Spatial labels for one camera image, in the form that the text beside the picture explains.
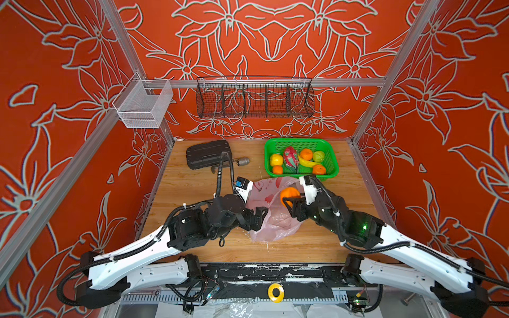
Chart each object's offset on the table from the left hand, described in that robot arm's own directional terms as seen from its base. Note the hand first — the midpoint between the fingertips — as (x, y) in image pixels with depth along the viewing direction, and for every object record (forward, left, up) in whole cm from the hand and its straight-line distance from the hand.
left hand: (259, 204), depth 63 cm
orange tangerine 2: (+31, -9, -21) cm, 39 cm away
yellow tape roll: (-22, -9, -27) cm, 36 cm away
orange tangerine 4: (+33, -30, -22) cm, 50 cm away
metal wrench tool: (+37, +11, -23) cm, 45 cm away
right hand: (+6, -10, -3) cm, 12 cm away
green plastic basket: (+49, -9, -22) cm, 54 cm away
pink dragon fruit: (+37, -15, -19) cm, 44 cm away
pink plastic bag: (+16, -3, -20) cm, 26 cm away
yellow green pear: (+41, -30, -21) cm, 55 cm away
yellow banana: (+38, -25, -23) cm, 51 cm away
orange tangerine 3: (+43, -25, -22) cm, 55 cm away
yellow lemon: (+37, -8, -20) cm, 42 cm away
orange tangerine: (+6, -10, -1) cm, 12 cm away
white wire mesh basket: (+41, +58, +6) cm, 71 cm away
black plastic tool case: (+39, +30, -21) cm, 53 cm away
